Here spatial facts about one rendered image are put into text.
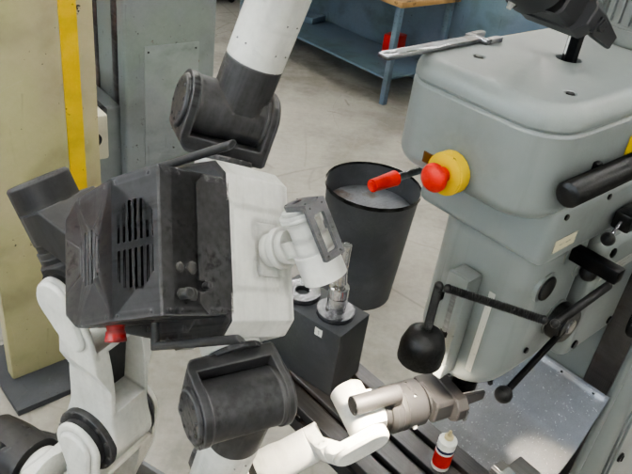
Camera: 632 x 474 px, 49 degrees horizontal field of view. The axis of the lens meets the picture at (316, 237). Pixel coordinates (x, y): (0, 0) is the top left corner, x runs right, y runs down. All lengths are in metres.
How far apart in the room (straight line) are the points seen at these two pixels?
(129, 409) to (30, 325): 1.55
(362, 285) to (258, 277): 2.44
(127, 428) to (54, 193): 0.51
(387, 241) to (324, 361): 1.72
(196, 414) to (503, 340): 0.52
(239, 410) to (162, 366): 2.17
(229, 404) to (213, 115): 0.42
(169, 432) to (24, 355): 0.67
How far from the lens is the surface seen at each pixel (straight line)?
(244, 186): 1.03
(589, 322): 1.39
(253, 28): 1.03
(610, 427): 1.78
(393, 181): 1.03
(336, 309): 1.60
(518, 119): 0.89
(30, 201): 1.28
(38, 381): 3.10
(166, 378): 3.10
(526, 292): 1.15
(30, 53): 2.48
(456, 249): 1.17
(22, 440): 1.91
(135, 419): 1.51
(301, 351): 1.68
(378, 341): 3.39
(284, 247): 1.00
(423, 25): 6.76
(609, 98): 0.97
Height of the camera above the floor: 2.16
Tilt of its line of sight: 32 degrees down
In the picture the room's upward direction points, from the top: 8 degrees clockwise
